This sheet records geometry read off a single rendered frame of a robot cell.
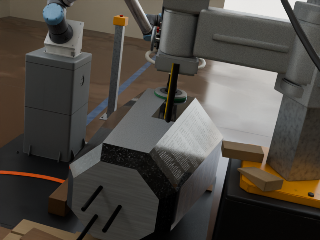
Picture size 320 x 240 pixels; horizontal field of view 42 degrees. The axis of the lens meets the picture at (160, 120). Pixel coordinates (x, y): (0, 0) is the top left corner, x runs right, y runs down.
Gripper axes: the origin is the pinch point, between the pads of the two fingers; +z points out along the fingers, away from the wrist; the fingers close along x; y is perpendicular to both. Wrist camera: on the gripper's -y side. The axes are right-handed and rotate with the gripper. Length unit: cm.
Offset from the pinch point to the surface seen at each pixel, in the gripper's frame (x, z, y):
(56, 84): 4, 17, 90
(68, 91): 10, 21, 83
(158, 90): 77, -4, 40
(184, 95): 87, -4, 26
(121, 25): -76, -9, 8
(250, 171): 180, -5, 43
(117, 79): -74, 47, 9
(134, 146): 150, -8, 88
